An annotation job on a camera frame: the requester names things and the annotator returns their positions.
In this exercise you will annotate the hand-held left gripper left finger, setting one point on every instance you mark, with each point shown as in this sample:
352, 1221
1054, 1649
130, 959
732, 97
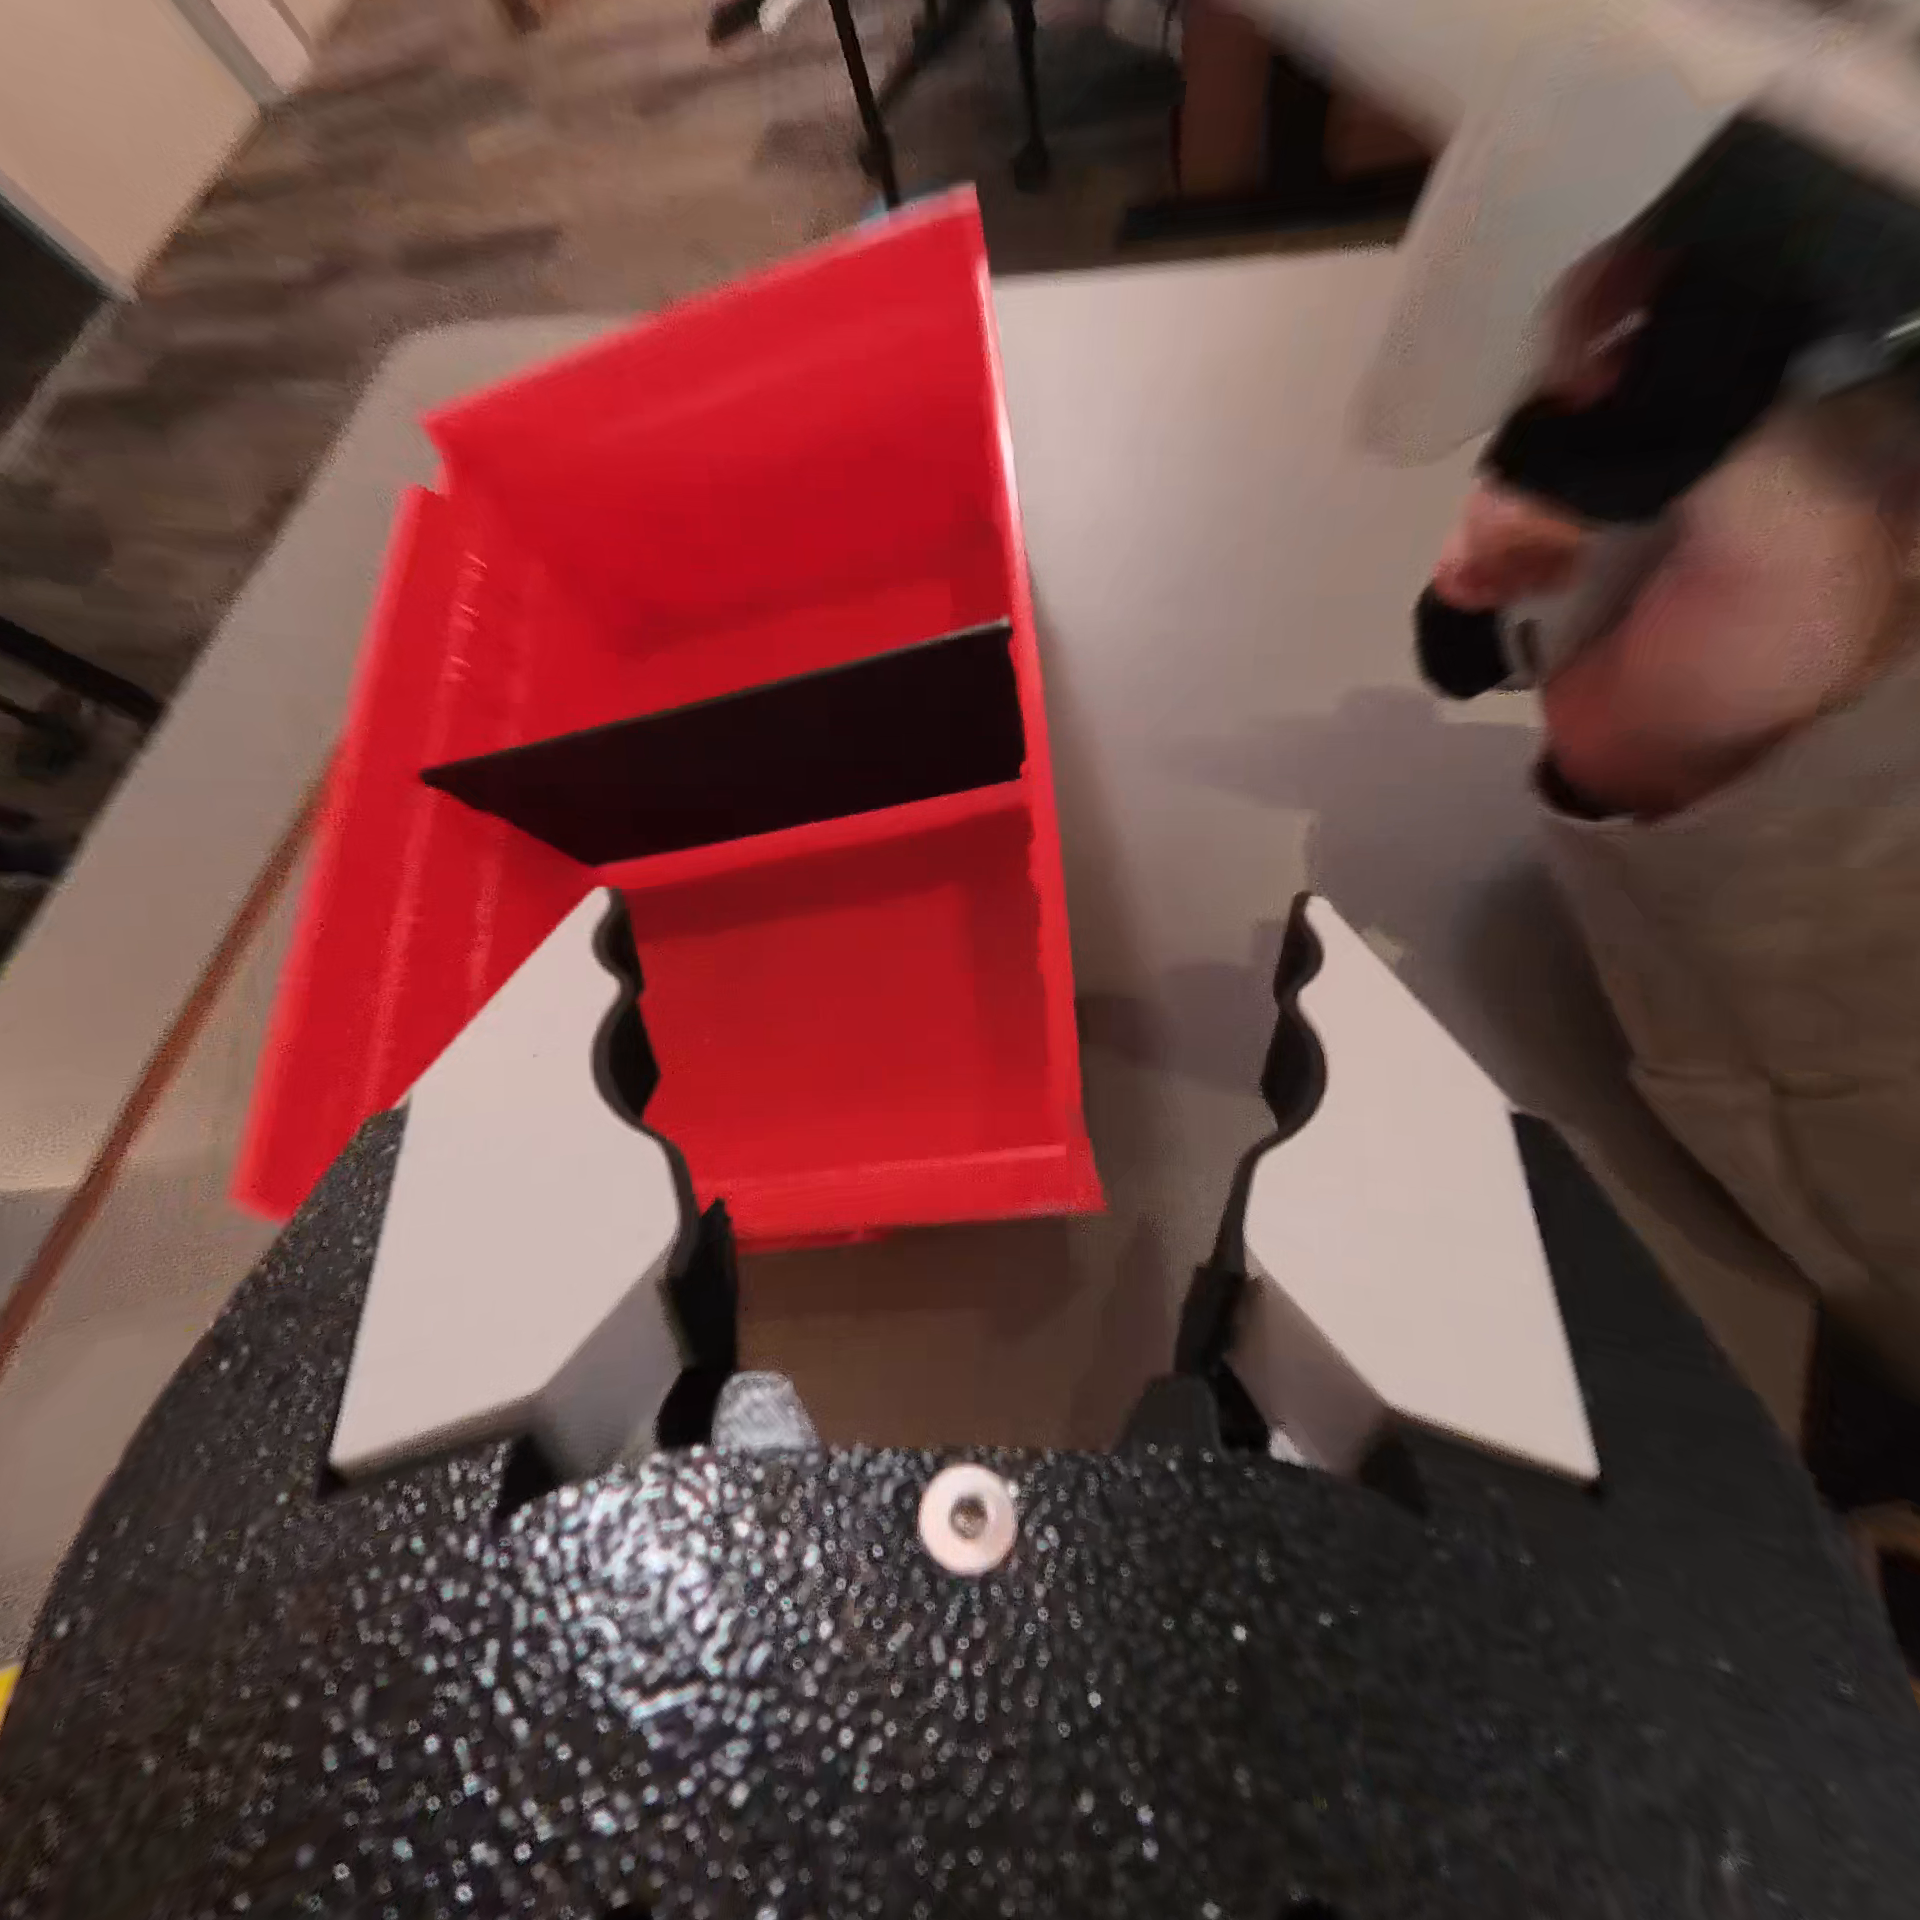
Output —
494, 1201

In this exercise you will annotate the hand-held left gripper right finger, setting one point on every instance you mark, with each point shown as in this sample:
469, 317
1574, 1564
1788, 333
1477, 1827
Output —
1394, 1201

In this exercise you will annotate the person's right forearm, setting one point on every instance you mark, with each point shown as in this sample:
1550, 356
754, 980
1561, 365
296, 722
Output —
1499, 226

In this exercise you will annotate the person's right hand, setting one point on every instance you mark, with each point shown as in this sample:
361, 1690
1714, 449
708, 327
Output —
1723, 645

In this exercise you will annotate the person's beige trousers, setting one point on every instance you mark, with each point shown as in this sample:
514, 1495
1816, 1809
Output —
1770, 975

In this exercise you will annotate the black bin divider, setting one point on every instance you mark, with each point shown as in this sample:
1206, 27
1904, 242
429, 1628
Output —
780, 750

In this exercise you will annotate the red plastic bin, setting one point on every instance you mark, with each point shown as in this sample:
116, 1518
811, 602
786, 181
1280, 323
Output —
749, 482

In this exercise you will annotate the black metal stand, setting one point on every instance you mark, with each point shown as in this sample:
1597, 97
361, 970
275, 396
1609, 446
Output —
878, 90

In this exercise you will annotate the white cabinet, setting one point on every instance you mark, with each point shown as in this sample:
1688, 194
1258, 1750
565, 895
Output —
105, 107

